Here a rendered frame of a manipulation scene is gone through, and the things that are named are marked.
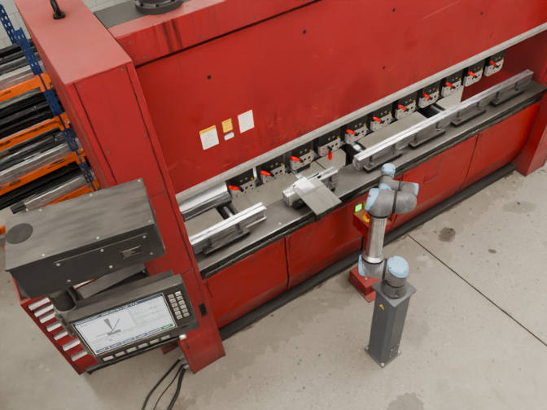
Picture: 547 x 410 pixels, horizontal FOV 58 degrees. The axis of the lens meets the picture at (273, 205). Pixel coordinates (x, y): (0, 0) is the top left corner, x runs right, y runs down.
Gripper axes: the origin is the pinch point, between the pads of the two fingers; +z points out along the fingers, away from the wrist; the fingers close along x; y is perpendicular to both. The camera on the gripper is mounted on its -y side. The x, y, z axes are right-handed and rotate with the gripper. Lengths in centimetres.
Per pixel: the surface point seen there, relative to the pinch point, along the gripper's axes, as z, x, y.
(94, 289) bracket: -36, 173, 18
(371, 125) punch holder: -36, -13, 35
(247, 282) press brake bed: 34, 92, 18
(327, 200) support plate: -15.2, 34.0, 14.0
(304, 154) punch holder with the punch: -39, 37, 34
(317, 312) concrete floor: 84, 50, -5
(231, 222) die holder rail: -10, 89, 35
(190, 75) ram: -116, 95, 41
